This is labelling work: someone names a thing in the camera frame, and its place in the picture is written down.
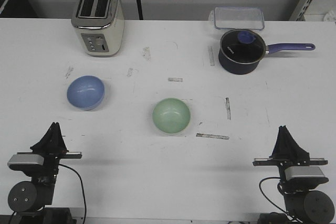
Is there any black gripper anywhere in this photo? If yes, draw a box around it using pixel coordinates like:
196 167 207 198
18 122 82 184
253 126 328 194

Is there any blue bowl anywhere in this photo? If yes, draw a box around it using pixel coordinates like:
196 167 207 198
66 76 105 111

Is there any green bowl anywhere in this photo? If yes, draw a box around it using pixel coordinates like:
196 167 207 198
152 98 191 134

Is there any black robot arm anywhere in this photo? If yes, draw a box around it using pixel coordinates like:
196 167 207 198
7 122 82 223
253 126 335 223

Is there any dark blue saucepan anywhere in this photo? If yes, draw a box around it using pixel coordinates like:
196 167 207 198
218 40 316 75

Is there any glass pot lid blue knob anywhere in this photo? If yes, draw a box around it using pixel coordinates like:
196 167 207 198
220 29 266 64

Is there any cream two-slot toaster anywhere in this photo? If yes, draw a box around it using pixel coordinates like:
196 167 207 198
71 0 125 57

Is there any clear plastic food container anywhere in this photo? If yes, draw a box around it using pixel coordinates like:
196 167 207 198
208 6 265 30

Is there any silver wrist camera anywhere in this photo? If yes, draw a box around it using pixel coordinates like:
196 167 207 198
285 166 325 181
7 153 44 171

